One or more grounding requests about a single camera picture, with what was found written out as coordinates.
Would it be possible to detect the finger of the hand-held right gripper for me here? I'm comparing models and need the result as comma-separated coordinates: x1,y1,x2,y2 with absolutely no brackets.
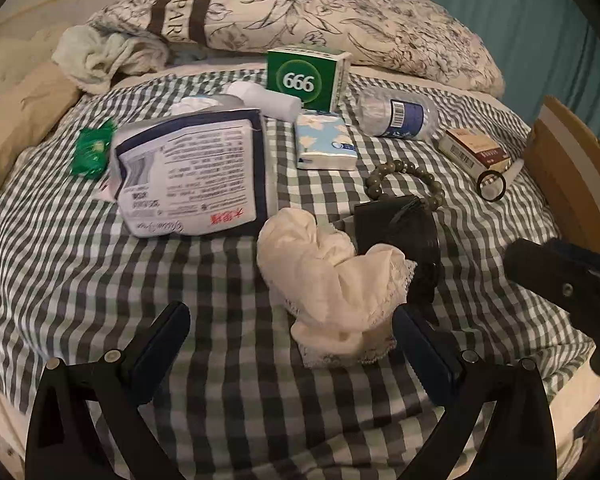
503,237,600,381

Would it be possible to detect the grey round tin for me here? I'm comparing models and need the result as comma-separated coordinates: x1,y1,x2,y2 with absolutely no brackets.
172,92,246,117

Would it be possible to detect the large white cotton pad packet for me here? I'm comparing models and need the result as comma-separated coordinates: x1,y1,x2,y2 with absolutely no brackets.
110,107,279,239

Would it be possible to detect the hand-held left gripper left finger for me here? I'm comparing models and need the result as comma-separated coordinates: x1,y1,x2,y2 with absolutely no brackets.
25,301,192,480

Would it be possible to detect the white bandage roll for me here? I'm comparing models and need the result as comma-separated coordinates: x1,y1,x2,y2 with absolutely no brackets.
225,81,303,122

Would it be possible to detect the white lace cloth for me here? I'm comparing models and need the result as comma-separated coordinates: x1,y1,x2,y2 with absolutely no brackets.
256,207,417,369

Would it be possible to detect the blue floral tissue packet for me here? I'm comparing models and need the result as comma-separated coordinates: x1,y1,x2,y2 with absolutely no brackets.
294,110,359,171

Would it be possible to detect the floral print quilt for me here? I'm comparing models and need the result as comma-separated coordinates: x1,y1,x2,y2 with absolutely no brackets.
86,0,506,97

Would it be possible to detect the cigarette pack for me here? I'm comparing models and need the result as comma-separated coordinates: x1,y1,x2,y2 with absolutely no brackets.
438,128,515,177

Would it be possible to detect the pale green towel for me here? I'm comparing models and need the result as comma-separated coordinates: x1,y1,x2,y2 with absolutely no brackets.
51,25,169,96

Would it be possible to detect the small green packet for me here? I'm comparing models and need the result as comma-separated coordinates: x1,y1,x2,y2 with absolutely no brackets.
70,117,117,180

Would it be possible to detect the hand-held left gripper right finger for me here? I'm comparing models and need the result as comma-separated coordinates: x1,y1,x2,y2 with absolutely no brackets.
392,305,557,480

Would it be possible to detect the green checked blanket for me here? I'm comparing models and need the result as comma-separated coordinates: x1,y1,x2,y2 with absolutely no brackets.
0,71,600,480

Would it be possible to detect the beige pillow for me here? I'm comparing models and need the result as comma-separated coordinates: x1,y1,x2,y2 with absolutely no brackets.
0,60,82,213

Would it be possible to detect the black pouch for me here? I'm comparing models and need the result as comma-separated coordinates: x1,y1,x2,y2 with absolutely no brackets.
353,194,444,306

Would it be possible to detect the green bead bracelet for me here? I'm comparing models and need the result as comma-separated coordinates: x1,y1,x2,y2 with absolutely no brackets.
363,158,449,209

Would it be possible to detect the green medicine box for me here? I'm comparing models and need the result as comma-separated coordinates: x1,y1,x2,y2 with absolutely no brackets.
266,45,353,113

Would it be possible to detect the teal curtain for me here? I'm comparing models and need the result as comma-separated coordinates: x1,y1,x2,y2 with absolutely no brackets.
430,0,600,128

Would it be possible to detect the clear plastic bottle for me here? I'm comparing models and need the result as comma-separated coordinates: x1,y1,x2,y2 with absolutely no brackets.
355,85,439,140

